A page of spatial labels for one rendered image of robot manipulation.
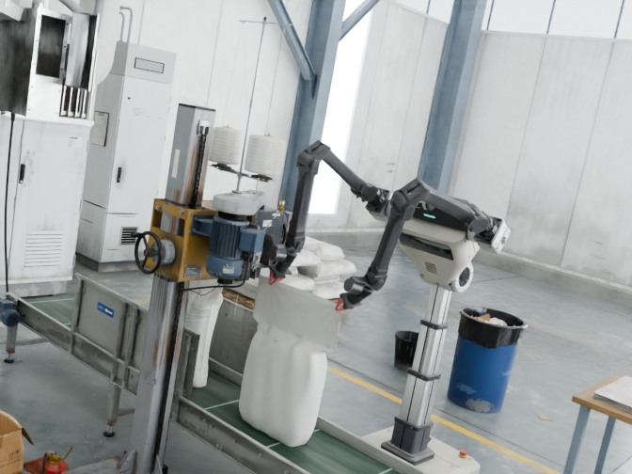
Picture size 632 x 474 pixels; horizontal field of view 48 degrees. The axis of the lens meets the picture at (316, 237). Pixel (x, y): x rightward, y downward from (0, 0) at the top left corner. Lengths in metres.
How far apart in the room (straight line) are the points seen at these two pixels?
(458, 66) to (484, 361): 7.41
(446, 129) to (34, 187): 7.54
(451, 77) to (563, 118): 1.91
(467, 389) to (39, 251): 3.37
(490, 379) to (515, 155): 6.71
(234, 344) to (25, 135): 2.49
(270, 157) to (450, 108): 8.91
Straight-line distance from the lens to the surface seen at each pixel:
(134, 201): 7.12
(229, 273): 2.96
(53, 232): 5.90
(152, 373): 3.26
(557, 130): 11.23
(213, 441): 3.37
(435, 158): 11.81
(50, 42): 5.33
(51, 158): 5.77
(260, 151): 2.99
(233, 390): 3.73
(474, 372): 5.14
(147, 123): 7.05
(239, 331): 3.92
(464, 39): 11.87
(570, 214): 11.07
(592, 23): 11.36
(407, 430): 3.61
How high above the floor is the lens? 1.81
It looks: 9 degrees down
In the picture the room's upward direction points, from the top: 10 degrees clockwise
